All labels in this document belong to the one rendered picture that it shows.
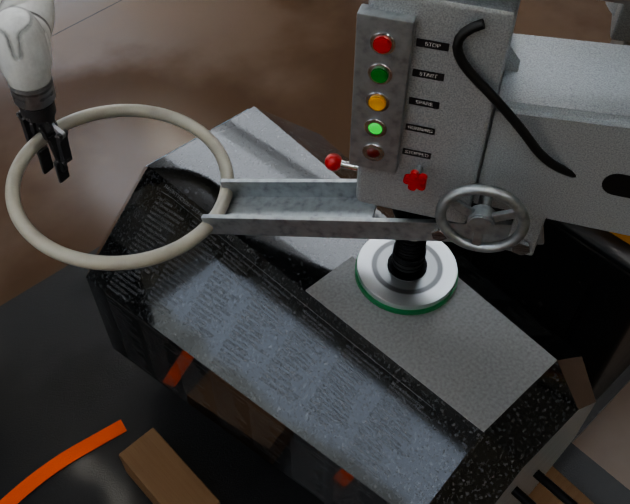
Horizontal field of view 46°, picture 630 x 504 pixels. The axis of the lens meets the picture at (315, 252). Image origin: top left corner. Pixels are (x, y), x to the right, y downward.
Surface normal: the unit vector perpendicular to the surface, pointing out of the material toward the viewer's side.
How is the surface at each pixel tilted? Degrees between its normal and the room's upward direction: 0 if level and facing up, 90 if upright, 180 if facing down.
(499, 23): 90
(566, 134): 90
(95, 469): 0
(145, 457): 0
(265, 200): 16
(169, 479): 0
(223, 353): 45
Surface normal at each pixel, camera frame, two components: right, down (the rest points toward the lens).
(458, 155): -0.29, 0.73
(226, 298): -0.49, -0.07
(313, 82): 0.00, -0.64
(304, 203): -0.26, -0.67
